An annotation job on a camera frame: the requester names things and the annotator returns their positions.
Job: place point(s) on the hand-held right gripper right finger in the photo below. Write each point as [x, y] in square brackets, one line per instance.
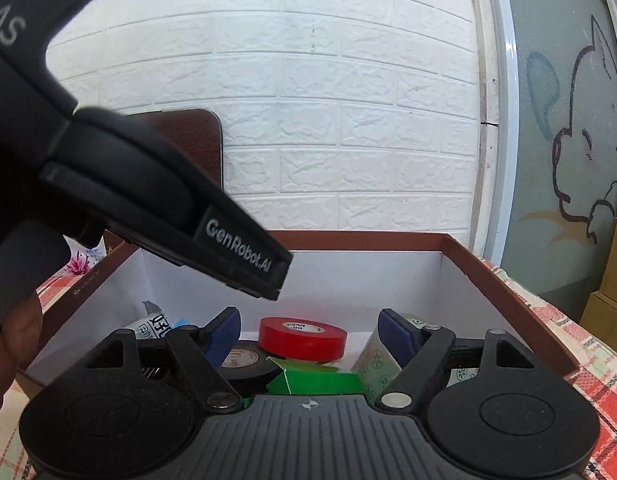
[393, 335]

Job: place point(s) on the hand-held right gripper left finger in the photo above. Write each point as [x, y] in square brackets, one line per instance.
[226, 332]

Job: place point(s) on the white green patterned tissue packet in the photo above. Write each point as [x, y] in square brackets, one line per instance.
[376, 370]

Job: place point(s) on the black tape roll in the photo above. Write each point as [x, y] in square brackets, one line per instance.
[253, 370]

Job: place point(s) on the brown cardboard box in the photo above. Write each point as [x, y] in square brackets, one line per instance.
[348, 280]

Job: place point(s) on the red tape roll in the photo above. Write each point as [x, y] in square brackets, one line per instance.
[298, 345]

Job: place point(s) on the green small box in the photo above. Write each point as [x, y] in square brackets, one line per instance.
[313, 382]

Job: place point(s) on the person's left hand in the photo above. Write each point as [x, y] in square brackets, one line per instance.
[23, 340]

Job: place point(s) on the blue white printed packet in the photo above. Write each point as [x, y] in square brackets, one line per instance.
[158, 325]

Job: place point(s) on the brown board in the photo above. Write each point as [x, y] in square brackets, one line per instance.
[198, 145]

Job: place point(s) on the floral plastic sheet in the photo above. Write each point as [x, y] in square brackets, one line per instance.
[83, 262]

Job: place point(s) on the flat cardboard carton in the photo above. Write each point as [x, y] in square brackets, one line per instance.
[608, 312]

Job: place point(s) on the red plaid tablecloth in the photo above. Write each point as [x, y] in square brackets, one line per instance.
[603, 390]

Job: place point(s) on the frosted glass door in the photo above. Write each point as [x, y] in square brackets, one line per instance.
[553, 85]

